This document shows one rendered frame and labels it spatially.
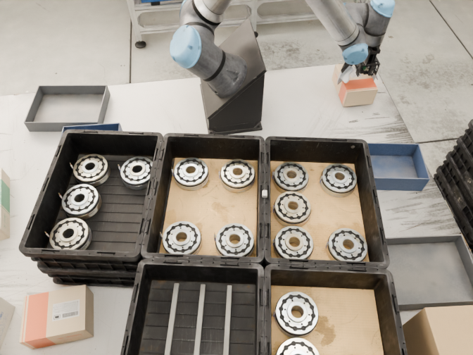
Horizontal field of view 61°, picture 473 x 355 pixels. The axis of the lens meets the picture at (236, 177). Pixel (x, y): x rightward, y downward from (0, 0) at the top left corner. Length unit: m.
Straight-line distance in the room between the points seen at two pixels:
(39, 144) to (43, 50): 1.75
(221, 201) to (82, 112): 0.75
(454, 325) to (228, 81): 0.92
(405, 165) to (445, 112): 1.39
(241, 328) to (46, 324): 0.50
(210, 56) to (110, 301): 0.78
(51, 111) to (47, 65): 1.47
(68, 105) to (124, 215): 0.67
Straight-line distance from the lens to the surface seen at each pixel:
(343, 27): 1.25
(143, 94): 1.68
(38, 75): 3.11
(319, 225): 1.15
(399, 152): 1.52
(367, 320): 1.07
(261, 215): 1.03
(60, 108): 1.72
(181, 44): 1.29
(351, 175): 1.23
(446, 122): 2.80
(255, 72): 1.33
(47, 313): 1.19
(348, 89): 1.59
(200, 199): 1.17
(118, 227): 1.17
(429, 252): 1.36
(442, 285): 1.33
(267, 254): 0.98
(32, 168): 1.56
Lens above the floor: 1.82
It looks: 55 degrees down
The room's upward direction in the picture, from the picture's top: straight up
